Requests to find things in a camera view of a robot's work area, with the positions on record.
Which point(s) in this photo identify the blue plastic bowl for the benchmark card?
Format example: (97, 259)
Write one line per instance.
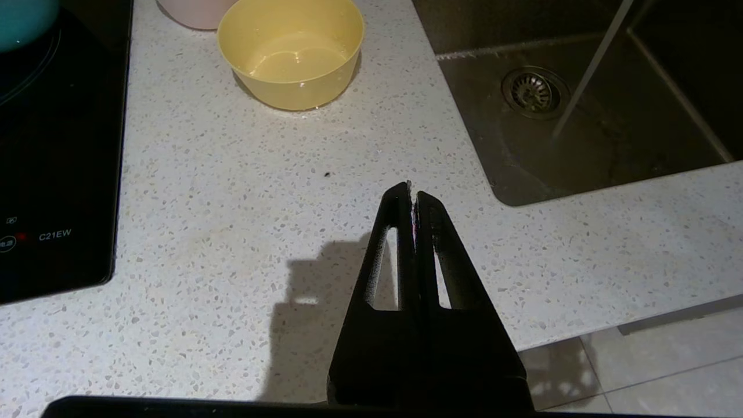
(23, 23)

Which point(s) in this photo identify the metal sink drain strainer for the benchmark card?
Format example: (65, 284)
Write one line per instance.
(534, 93)

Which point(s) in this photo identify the black induction cooktop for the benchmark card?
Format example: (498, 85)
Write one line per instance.
(58, 145)

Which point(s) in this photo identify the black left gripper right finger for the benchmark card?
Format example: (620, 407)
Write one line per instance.
(470, 360)

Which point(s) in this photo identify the yellow plastic bowl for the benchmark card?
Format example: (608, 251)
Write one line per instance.
(290, 64)

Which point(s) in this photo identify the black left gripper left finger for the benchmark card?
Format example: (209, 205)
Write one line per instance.
(371, 360)

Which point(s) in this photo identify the stainless steel sink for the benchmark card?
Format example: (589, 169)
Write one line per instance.
(638, 139)

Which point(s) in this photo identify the pink plastic bowl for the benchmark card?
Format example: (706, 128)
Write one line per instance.
(197, 14)

